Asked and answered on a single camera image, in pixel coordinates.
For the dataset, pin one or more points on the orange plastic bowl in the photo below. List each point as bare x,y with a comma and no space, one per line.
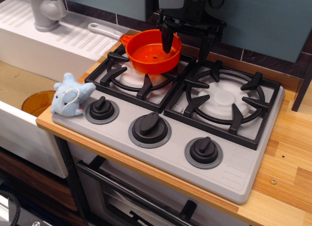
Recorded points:
38,102

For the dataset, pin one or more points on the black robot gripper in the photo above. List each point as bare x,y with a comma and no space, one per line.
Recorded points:
192,23

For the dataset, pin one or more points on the black middle stove knob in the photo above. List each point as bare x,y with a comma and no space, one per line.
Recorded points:
150,131

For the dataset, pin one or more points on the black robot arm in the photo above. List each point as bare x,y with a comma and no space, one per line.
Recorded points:
200,5

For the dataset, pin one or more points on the black right stove knob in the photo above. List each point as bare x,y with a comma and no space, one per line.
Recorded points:
203,153

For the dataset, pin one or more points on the orange pot with grey handle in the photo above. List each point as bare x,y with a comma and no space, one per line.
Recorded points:
144,49

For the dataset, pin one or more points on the black stove knob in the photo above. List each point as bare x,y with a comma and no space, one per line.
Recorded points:
150,131
203,153
102,111

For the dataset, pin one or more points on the black oven door handle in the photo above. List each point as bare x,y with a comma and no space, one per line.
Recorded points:
130,206

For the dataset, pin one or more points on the grey toy stove top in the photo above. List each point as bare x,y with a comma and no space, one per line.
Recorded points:
233,178

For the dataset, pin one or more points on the grey toy faucet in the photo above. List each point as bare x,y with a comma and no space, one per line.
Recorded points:
47,14

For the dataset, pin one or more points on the black right burner grate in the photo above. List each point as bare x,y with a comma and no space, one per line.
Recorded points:
225,102

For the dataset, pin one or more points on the black burner grate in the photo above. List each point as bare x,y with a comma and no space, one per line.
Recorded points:
225,102
117,77

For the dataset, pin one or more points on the light blue plush elephant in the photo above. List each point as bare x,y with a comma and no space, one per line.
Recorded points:
69,95

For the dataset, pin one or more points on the white toy sink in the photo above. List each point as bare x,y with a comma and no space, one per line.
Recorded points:
31,62

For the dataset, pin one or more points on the black left burner grate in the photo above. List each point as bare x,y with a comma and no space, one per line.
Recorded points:
117,77

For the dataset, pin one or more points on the black left stove knob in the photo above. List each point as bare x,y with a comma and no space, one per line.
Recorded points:
102,111

